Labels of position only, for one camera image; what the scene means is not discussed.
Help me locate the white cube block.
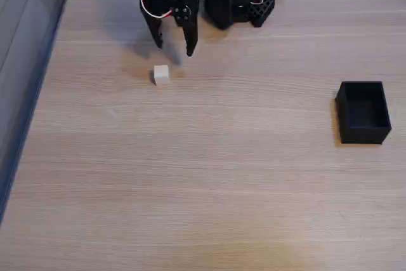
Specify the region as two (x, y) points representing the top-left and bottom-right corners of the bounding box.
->
(153, 65), (171, 86)

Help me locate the black open box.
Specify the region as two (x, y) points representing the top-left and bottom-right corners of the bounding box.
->
(335, 81), (393, 145)

